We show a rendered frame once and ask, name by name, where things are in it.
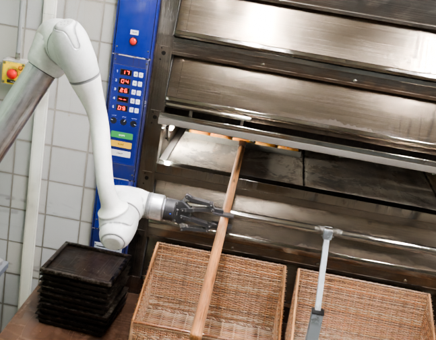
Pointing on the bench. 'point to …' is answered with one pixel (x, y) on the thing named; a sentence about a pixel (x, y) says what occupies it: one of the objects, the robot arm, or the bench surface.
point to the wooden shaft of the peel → (215, 254)
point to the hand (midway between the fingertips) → (222, 219)
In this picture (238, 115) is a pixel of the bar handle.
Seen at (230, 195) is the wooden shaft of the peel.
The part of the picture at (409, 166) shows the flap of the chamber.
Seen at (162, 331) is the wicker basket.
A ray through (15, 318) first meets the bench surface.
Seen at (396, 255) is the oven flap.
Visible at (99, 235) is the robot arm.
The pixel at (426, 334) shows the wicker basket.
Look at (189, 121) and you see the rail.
